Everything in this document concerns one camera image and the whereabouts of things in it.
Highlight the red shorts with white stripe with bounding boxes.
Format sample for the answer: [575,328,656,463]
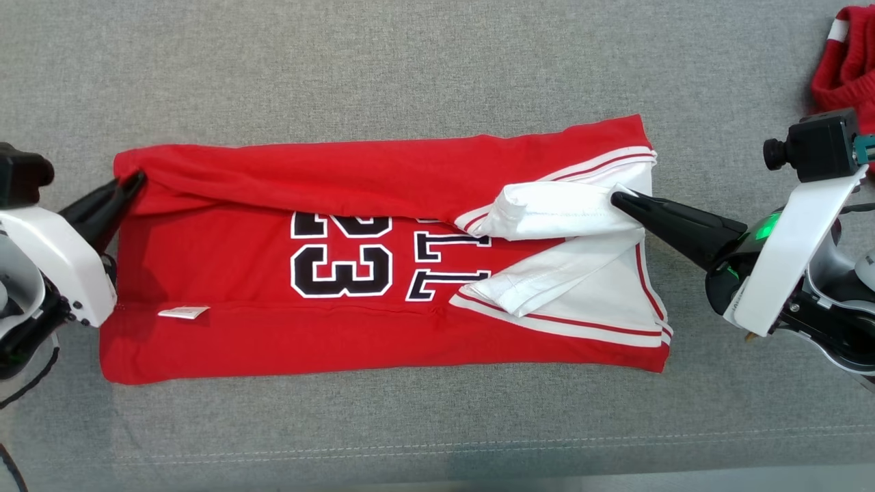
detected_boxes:
[810,5,875,137]

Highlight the red Bulls 23 jersey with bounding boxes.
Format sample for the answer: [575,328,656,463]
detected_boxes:
[99,114,674,385]

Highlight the grey fabric sofa cushion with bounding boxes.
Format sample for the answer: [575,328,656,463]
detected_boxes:
[0,0,875,479]

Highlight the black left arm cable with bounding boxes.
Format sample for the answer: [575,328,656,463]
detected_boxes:
[0,345,62,492]

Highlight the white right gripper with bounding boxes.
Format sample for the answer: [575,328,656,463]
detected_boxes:
[612,166,869,338]

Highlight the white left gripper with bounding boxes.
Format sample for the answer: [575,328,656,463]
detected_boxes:
[0,171,148,327]

